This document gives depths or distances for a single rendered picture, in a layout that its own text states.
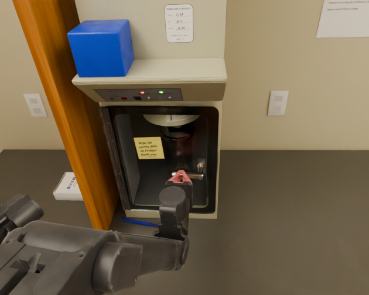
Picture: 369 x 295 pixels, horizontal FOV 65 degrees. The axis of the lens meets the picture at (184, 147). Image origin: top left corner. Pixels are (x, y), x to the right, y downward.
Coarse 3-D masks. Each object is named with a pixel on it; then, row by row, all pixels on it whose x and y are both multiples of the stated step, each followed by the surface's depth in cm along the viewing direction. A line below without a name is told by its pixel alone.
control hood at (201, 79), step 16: (144, 64) 65; (160, 64) 64; (176, 64) 64; (192, 64) 64; (208, 64) 63; (224, 64) 64; (80, 80) 60; (96, 80) 59; (112, 80) 59; (128, 80) 59; (144, 80) 59; (160, 80) 58; (176, 80) 58; (192, 80) 58; (208, 80) 58; (224, 80) 58; (96, 96) 68; (192, 96) 67; (208, 96) 67
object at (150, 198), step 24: (120, 120) 77; (144, 120) 76; (168, 120) 75; (192, 120) 75; (216, 120) 74; (120, 144) 82; (168, 144) 80; (192, 144) 79; (216, 144) 79; (144, 168) 86; (168, 168) 85; (192, 168) 85; (216, 168) 84; (144, 192) 92
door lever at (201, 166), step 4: (200, 164) 83; (204, 164) 83; (200, 168) 82; (204, 168) 84; (172, 172) 81; (176, 172) 81; (188, 172) 80; (192, 172) 80; (196, 172) 80; (200, 172) 80; (172, 176) 80; (180, 176) 80; (188, 176) 80; (192, 176) 80; (196, 176) 80; (200, 176) 79
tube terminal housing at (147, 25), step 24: (96, 0) 61; (120, 0) 60; (144, 0) 60; (168, 0) 60; (192, 0) 60; (216, 0) 60; (144, 24) 63; (216, 24) 62; (144, 48) 66; (168, 48) 66; (192, 48) 66; (216, 48) 65; (216, 192) 93; (144, 216) 102; (192, 216) 100; (216, 216) 100
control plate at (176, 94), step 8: (152, 88) 62; (160, 88) 62; (168, 88) 62; (176, 88) 62; (104, 96) 67; (112, 96) 67; (120, 96) 67; (128, 96) 67; (136, 96) 67; (144, 96) 67; (152, 96) 67; (160, 96) 67; (168, 96) 67; (176, 96) 67
